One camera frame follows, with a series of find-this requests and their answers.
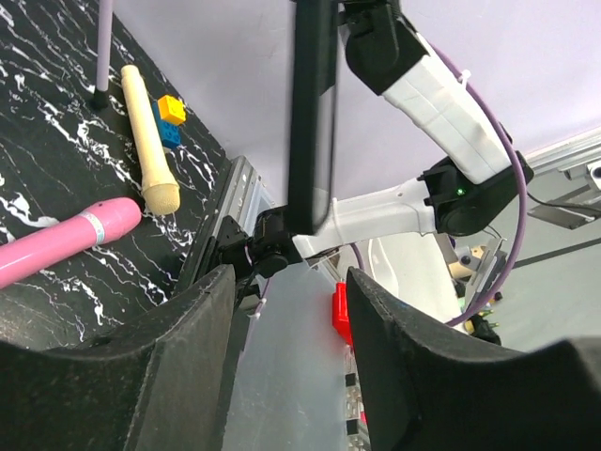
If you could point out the lilac music stand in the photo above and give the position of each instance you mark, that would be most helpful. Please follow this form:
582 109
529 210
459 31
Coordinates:
100 99

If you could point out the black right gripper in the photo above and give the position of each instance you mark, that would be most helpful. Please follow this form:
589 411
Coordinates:
381 44

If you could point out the blue toy brick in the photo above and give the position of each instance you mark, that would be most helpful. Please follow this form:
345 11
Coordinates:
168 133

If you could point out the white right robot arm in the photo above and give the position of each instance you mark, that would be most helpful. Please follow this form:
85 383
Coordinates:
478 177

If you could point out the cream wooden toy microphone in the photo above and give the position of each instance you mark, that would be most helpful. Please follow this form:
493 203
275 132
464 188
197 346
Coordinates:
160 189

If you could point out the pink toy microphone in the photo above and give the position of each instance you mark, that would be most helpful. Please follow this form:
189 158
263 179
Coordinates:
100 223

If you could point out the black smartphone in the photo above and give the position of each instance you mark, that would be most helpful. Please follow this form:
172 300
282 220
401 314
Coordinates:
312 115

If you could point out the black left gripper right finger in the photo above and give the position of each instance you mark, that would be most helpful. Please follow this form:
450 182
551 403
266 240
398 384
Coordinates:
426 386

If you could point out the yellow toy brick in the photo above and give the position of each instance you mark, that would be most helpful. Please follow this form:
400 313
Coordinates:
172 110

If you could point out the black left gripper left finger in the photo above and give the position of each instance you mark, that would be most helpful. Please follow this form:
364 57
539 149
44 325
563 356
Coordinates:
151 384

